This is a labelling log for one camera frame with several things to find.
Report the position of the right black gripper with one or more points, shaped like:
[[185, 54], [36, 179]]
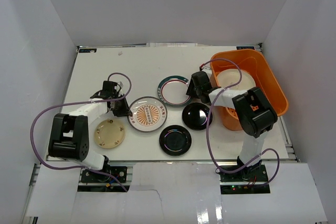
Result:
[[190, 91]]

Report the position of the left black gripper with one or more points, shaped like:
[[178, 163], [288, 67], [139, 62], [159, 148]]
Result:
[[119, 107]]

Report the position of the green red rimmed plate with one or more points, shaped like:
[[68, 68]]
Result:
[[172, 91]]

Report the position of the black plate with mirror centre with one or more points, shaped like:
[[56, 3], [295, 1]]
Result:
[[195, 116]]

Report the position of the orange sunburst pattern plate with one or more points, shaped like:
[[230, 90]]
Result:
[[148, 114]]

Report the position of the black iridescent plate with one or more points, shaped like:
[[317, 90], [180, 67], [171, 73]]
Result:
[[175, 140]]

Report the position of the beige floral plate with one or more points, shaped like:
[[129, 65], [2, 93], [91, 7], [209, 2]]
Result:
[[109, 133], [231, 76]]

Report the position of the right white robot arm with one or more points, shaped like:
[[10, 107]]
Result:
[[255, 114]]

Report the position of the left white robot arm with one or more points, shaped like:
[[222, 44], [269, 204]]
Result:
[[69, 138]]

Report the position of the orange plastic bin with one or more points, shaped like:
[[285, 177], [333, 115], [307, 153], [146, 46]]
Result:
[[254, 63]]

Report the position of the right blue label sticker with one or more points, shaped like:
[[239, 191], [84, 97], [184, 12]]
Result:
[[245, 47]]

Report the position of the blue label sticker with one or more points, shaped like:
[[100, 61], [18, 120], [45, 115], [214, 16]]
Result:
[[87, 50], [245, 47]]

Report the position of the left blue label sticker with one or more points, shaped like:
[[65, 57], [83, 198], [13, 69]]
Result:
[[87, 50]]

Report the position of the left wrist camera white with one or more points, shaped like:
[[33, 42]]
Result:
[[118, 89]]

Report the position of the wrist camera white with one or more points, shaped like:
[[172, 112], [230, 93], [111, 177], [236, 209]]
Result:
[[118, 89], [207, 70]]

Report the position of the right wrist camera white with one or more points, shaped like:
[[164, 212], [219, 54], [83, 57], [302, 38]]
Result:
[[207, 70]]

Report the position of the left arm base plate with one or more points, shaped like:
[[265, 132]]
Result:
[[97, 183]]

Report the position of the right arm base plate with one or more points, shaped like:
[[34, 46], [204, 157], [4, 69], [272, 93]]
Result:
[[244, 184]]

